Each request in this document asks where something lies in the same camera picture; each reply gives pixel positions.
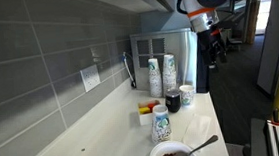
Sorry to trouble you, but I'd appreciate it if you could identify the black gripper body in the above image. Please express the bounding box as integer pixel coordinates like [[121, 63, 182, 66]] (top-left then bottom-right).
[[195, 25, 226, 67]]

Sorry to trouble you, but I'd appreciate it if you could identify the white paper napkin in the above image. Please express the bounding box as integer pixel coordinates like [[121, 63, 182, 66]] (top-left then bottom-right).
[[180, 111, 215, 146]]

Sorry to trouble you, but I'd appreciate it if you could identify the stainless steel appliance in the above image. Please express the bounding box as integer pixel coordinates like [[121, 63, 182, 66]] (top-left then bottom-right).
[[129, 27, 203, 97]]

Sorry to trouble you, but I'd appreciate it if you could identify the single patterned paper cup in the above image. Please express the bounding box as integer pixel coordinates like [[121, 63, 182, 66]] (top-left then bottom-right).
[[178, 84, 197, 108]]

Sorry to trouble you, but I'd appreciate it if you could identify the tall patterned paper cup stack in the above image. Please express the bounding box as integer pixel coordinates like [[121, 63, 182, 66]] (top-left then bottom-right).
[[147, 56, 164, 99], [160, 53, 179, 97]]

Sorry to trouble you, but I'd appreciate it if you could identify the black tumbler with lid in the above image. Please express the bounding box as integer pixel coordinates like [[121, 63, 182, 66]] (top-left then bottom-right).
[[164, 88, 182, 114]]

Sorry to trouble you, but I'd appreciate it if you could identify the red condiment packet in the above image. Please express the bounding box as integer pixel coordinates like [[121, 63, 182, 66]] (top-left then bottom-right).
[[147, 102, 160, 110]]

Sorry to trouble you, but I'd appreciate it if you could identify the metal spoon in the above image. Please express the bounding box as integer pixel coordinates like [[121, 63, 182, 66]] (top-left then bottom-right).
[[160, 134, 221, 156]]

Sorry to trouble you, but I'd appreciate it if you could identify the yellow condiment packet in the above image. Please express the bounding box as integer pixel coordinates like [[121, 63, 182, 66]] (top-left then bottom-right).
[[139, 106, 152, 115]]

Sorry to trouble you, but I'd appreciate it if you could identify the yellow red small container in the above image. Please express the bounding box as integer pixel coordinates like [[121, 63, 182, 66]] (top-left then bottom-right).
[[136, 99, 164, 126]]

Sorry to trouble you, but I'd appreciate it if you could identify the white bowl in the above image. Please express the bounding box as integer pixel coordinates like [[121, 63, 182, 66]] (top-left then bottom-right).
[[147, 138, 199, 156]]

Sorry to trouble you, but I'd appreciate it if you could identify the white wall outlet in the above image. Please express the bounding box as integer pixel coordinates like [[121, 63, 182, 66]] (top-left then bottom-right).
[[79, 64, 102, 94]]

